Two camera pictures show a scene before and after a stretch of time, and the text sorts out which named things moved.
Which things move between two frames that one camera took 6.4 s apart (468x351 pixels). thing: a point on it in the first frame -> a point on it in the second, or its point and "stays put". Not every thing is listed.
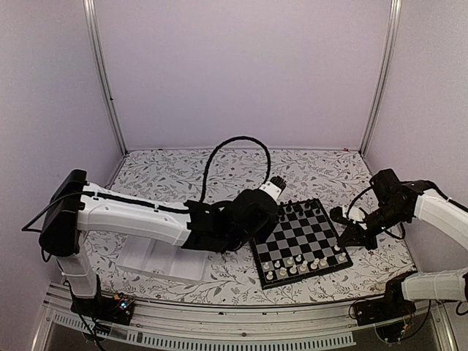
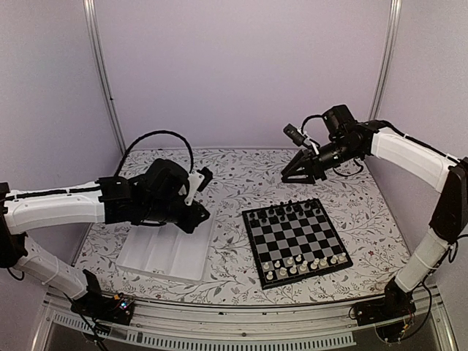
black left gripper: [272, 223] -> [191, 224]
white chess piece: [314, 265] stays put
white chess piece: [303, 268] stays put
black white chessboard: [300, 242] stays put
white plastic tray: [161, 258] stays put
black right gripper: [355, 232] -> [305, 161]
